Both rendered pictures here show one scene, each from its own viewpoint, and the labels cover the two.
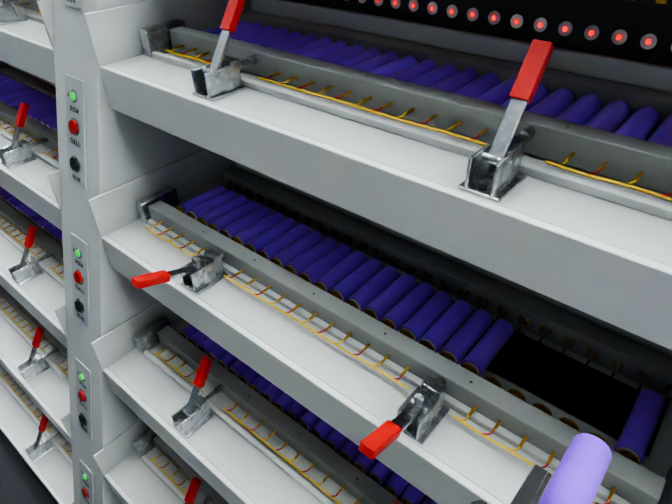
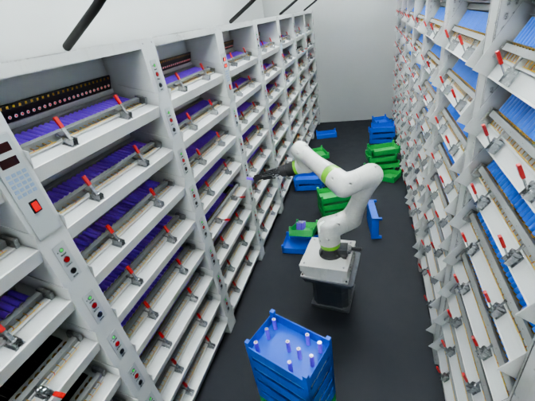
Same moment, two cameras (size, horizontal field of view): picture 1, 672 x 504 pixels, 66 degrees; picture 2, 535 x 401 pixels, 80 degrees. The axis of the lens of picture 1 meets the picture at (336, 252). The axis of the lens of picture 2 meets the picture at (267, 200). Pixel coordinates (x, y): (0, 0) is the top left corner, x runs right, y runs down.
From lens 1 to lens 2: 2.02 m
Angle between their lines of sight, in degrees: 90
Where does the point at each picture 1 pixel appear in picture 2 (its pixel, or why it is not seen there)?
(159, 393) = (221, 254)
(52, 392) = (208, 314)
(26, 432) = (206, 356)
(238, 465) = (231, 239)
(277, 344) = (228, 211)
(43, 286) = (197, 293)
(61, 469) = (215, 336)
